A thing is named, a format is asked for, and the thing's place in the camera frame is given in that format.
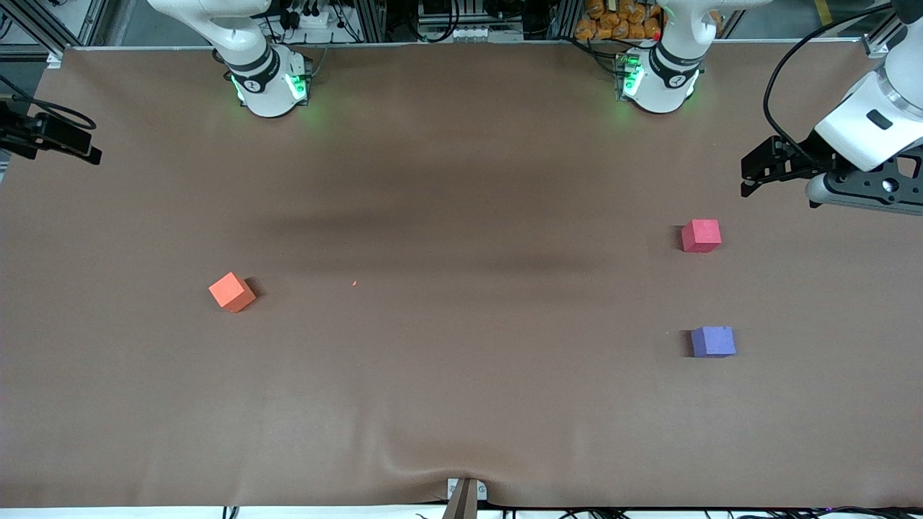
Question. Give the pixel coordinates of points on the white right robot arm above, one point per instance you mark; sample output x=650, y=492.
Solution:
x=267, y=86

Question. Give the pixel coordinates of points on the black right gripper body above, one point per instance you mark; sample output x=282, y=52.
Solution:
x=29, y=134

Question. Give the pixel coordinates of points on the pile of orange objects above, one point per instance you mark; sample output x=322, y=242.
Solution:
x=613, y=21

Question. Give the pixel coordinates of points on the white power strip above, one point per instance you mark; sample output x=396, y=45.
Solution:
x=317, y=20

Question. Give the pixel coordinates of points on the brown table mat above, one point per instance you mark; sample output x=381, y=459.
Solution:
x=461, y=375

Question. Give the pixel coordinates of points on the aluminium frame profile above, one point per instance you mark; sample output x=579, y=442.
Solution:
x=369, y=21
x=881, y=37
x=566, y=20
x=45, y=34

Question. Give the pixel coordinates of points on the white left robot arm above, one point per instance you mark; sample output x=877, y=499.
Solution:
x=667, y=79

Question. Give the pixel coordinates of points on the orange foam cube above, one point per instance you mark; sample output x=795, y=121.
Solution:
x=229, y=290

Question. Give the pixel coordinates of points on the tapered grey post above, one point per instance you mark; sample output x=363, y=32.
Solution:
x=464, y=504

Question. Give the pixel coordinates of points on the metal corner clamp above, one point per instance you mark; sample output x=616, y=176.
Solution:
x=876, y=47
x=55, y=60

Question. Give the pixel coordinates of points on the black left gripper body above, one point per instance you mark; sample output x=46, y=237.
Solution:
x=802, y=160

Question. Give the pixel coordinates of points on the metal clamp bracket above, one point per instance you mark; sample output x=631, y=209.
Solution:
x=452, y=491

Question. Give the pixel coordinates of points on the red foam cube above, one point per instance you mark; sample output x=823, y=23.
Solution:
x=701, y=236

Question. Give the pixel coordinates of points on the purple foam cube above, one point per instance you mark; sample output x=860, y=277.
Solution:
x=712, y=340

